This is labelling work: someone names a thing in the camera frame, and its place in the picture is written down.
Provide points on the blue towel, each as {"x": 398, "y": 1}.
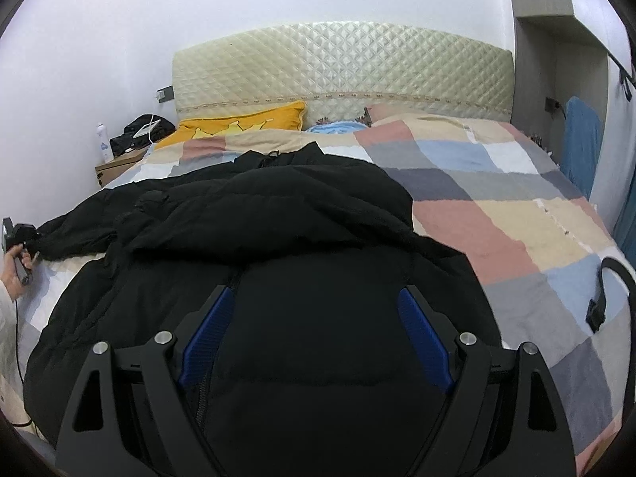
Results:
{"x": 580, "y": 149}

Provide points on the grey wall socket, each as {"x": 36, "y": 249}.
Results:
{"x": 165, "y": 94}

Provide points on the white flat device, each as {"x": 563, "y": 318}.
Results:
{"x": 146, "y": 129}

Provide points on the cream quilted headboard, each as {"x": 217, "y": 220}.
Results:
{"x": 348, "y": 64}

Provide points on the black bag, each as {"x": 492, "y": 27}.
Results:
{"x": 129, "y": 141}

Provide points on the black puffer jacket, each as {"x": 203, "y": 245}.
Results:
{"x": 278, "y": 218}

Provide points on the black hanging rail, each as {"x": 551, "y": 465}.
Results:
{"x": 627, "y": 77}

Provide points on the person's left hand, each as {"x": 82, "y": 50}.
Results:
{"x": 10, "y": 273}

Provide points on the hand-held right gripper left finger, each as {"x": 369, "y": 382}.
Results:
{"x": 206, "y": 333}

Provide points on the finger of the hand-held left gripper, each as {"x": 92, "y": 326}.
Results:
{"x": 26, "y": 234}

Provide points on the checkered patchwork blanket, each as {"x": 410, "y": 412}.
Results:
{"x": 497, "y": 218}

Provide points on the white spray bottle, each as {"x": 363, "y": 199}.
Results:
{"x": 103, "y": 144}

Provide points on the blue cloth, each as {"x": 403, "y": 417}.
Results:
{"x": 627, "y": 223}

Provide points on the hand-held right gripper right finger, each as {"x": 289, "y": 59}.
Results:
{"x": 426, "y": 344}

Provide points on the yellow pillow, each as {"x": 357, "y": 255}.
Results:
{"x": 258, "y": 119}

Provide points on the wooden nightstand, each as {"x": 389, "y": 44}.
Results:
{"x": 117, "y": 169}

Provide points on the light blue pillow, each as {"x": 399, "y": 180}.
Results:
{"x": 338, "y": 127}

